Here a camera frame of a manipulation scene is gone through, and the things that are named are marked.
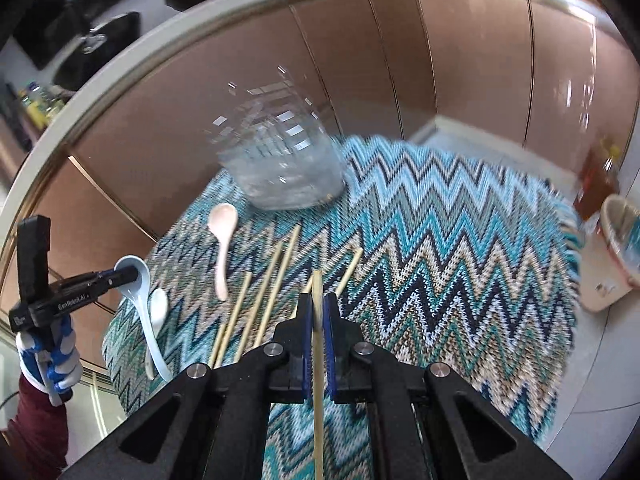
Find clear glass utensil jar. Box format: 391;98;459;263
207;65;345;210

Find zigzag woven table mat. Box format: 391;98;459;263
101;134;585;480

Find white ceramic spoon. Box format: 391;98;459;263
144;288;168;380

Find light blue ceramic spoon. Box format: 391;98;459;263
114;256;174;382

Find brown kitchen cabinet fronts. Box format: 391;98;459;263
0;0;640;401

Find black wok with handle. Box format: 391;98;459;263
53;0;141;92

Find amber oil bottle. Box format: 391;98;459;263
574;136;620;221

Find condiment bottles on counter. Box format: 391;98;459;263
18;81;64;132

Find white speckled countertop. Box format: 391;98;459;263
0;0;622;261

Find blue white gloved left hand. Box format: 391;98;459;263
15;314;84;406

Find dark red sleeve forearm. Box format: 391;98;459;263
0;375;70;479

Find bamboo chopstick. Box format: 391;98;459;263
334;247;363;297
234;240;283;363
311;270;324;480
208;271;253;370
254;224;300;348

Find beige trash bin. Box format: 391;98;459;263
579;194;639;312

